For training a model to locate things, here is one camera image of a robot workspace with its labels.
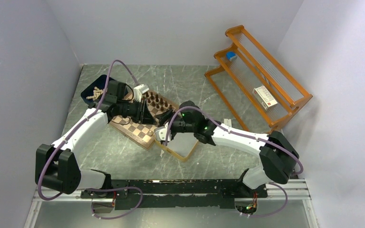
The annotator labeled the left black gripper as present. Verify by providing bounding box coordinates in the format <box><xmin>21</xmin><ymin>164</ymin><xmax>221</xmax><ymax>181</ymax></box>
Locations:
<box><xmin>117</xmin><ymin>97</ymin><xmax>157</xmax><ymax>125</ymax></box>

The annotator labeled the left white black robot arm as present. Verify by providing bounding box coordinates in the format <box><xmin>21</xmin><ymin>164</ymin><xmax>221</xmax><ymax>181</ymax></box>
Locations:
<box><xmin>35</xmin><ymin>80</ymin><xmax>156</xmax><ymax>198</ymax></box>

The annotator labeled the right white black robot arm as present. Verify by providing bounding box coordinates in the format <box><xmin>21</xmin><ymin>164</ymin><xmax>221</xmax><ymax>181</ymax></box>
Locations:
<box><xmin>154</xmin><ymin>101</ymin><xmax>302</xmax><ymax>197</ymax></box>

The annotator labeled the wooden chess board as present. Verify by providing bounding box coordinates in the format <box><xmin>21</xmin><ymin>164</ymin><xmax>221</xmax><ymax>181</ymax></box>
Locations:
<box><xmin>109</xmin><ymin>89</ymin><xmax>179</xmax><ymax>150</ymax></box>

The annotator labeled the pile of white chess pieces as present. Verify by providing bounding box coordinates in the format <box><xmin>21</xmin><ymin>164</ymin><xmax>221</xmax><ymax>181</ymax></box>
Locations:
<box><xmin>86</xmin><ymin>86</ymin><xmax>103</xmax><ymax>101</ymax></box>

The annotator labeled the gold-rimmed metal tin tray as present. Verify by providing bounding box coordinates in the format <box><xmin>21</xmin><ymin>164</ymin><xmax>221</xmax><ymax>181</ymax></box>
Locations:
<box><xmin>155</xmin><ymin>133</ymin><xmax>199</xmax><ymax>162</ymax></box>

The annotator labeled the dark blue piece box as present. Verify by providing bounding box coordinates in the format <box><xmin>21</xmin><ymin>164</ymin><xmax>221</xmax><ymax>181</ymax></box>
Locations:
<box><xmin>80</xmin><ymin>75</ymin><xmax>107</xmax><ymax>104</ymax></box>

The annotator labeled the white plastic clip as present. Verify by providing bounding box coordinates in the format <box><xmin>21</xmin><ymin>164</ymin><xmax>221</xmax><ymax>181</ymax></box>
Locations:
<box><xmin>223</xmin><ymin>118</ymin><xmax>232</xmax><ymax>126</ymax></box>

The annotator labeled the blue white small object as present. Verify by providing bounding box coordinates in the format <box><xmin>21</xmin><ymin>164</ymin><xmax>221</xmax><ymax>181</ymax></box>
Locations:
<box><xmin>226</xmin><ymin>51</ymin><xmax>237</xmax><ymax>62</ymax></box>

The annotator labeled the orange wooden rack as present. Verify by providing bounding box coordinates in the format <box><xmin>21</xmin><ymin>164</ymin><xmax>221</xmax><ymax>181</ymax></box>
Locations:
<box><xmin>204</xmin><ymin>25</ymin><xmax>313</xmax><ymax>131</ymax></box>

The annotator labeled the red white card box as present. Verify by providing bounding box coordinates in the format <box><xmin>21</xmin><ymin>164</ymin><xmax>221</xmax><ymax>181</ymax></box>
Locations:
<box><xmin>252</xmin><ymin>85</ymin><xmax>278</xmax><ymax>110</ymax></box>

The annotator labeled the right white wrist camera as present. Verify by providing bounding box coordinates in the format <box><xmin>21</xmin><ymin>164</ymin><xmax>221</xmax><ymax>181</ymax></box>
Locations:
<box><xmin>154</xmin><ymin>126</ymin><xmax>171</xmax><ymax>144</ymax></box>

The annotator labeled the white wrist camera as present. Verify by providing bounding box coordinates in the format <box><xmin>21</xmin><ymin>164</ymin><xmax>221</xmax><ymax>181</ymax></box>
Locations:
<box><xmin>133</xmin><ymin>84</ymin><xmax>149</xmax><ymax>102</ymax></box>
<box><xmin>154</xmin><ymin>126</ymin><xmax>171</xmax><ymax>144</ymax></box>

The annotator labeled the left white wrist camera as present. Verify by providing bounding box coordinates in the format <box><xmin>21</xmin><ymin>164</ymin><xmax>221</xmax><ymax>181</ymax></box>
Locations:
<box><xmin>133</xmin><ymin>84</ymin><xmax>149</xmax><ymax>102</ymax></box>

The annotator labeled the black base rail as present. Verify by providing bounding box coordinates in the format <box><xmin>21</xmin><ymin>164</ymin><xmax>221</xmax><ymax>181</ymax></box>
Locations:
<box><xmin>80</xmin><ymin>179</ymin><xmax>268</xmax><ymax>210</ymax></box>

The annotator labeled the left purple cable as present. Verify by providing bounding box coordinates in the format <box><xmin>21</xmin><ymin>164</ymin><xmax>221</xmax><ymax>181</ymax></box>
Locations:
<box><xmin>37</xmin><ymin>59</ymin><xmax>144</xmax><ymax>220</ymax></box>

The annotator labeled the aluminium frame rail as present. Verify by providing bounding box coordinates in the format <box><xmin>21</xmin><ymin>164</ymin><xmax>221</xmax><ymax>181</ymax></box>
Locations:
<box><xmin>25</xmin><ymin>179</ymin><xmax>319</xmax><ymax>228</ymax></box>

